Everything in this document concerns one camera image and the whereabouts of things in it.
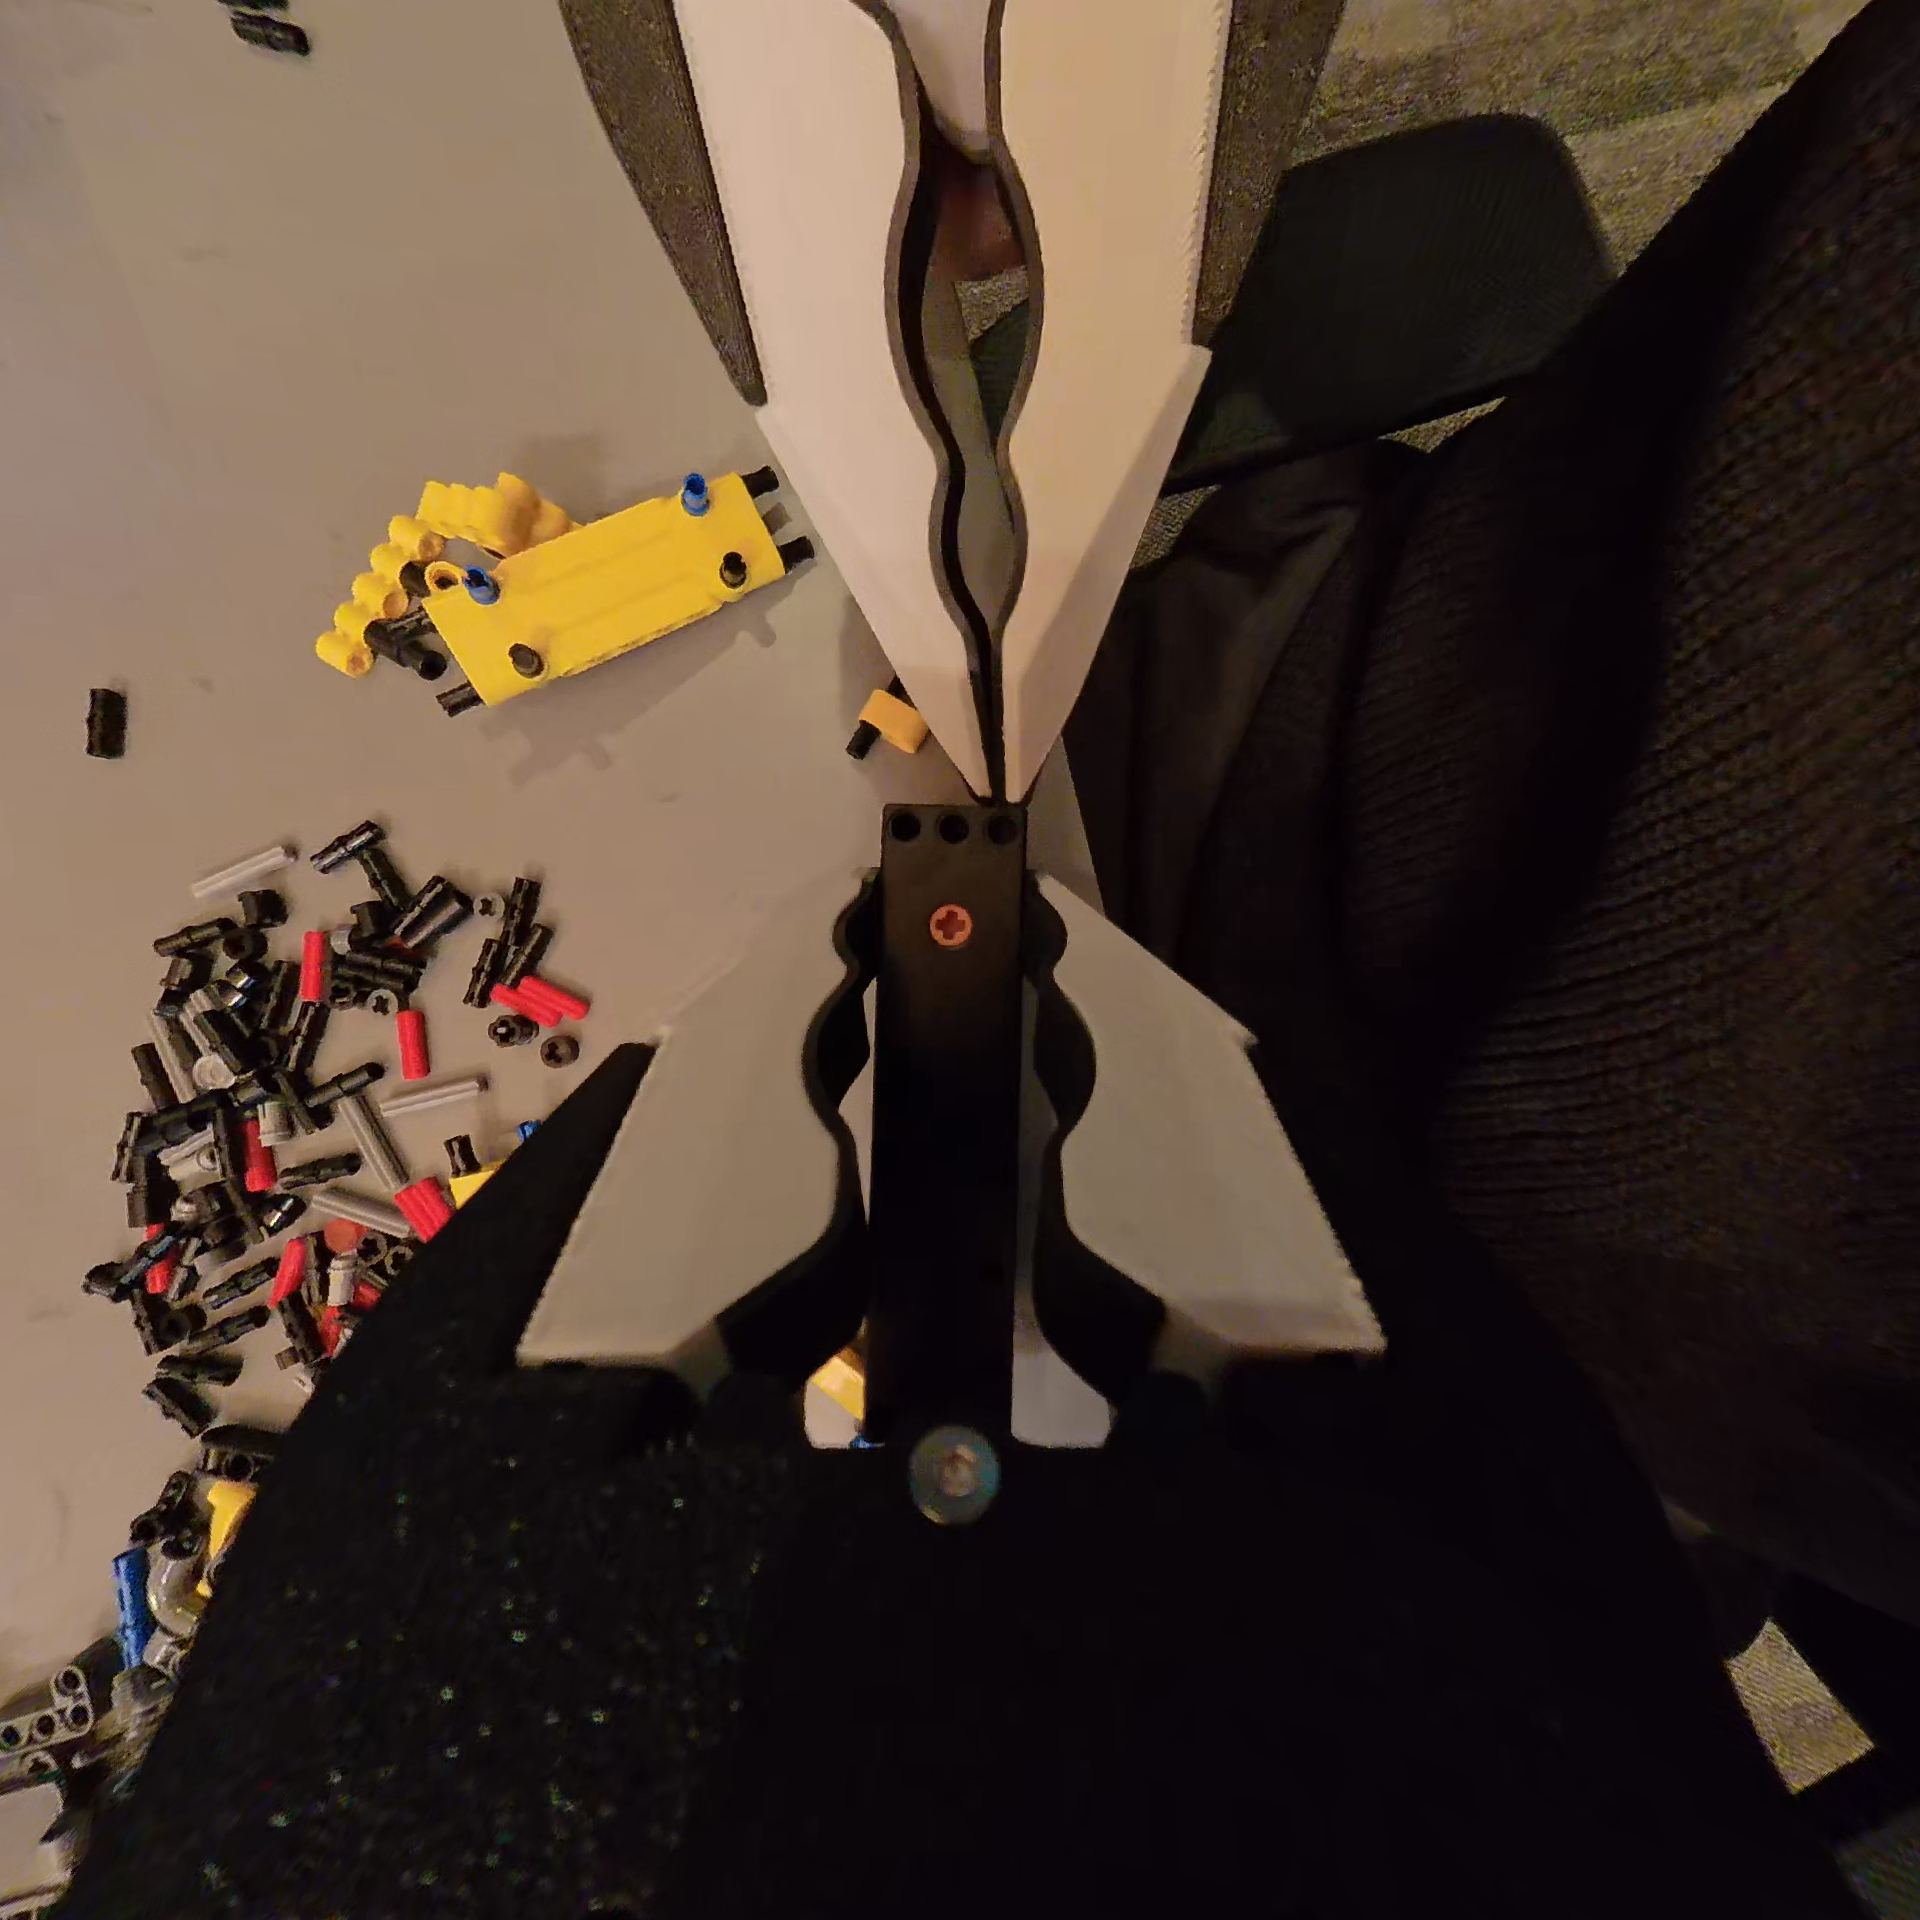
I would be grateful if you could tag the black perforated block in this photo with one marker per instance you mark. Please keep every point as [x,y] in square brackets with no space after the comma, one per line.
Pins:
[949,1125]

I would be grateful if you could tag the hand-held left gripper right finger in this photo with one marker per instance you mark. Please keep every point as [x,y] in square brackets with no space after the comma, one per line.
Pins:
[1215,1201]

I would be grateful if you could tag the yellow brick assembly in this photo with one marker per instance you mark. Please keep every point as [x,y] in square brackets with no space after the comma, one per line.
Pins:
[601,585]

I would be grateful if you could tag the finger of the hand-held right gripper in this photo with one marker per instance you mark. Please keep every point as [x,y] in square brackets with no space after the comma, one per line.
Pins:
[1109,301]
[811,225]

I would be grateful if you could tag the person's dark knit sweater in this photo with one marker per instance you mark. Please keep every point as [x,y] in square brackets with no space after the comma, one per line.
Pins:
[1651,902]

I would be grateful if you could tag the pile of small connector pins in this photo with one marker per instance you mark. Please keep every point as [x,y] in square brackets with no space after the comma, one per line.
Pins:
[317,967]

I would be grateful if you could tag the short black connector sleeve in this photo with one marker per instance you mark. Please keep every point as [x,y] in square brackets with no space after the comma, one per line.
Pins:
[107,722]

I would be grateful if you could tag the small yellow connector with pin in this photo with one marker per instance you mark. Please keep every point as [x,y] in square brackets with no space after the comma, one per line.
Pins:
[902,726]

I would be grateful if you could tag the heap of mixed building bricks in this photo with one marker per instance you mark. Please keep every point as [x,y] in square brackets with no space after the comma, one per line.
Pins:
[133,1606]

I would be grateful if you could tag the long yellow holed beam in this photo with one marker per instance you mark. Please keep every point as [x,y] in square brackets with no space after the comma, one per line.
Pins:
[477,1189]

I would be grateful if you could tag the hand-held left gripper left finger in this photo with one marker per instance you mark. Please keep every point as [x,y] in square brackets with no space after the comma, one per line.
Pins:
[676,1201]

